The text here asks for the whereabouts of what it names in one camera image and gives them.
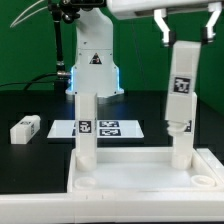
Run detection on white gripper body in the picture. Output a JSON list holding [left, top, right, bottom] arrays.
[[106, 0, 224, 20]]

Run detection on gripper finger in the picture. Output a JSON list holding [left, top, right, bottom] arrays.
[[154, 9, 176, 47], [202, 2, 222, 45]]

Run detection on white desk top tray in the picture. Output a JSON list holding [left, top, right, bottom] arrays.
[[67, 147, 224, 192]]

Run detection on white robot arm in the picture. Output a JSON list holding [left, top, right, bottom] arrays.
[[60, 0, 224, 100]]

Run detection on fiducial marker sheet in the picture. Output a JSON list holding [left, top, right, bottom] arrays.
[[48, 120, 144, 139]]

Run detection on white cables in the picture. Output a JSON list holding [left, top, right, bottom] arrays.
[[9, 0, 50, 30]]

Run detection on black cable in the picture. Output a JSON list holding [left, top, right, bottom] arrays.
[[0, 72, 59, 91]]

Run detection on white right rail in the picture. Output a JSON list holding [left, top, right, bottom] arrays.
[[197, 148, 224, 184]]

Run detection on white rail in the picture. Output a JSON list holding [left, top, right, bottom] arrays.
[[0, 192, 224, 224], [197, 148, 224, 184]]

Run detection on white front rail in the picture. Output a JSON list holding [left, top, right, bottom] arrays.
[[0, 192, 224, 224]]

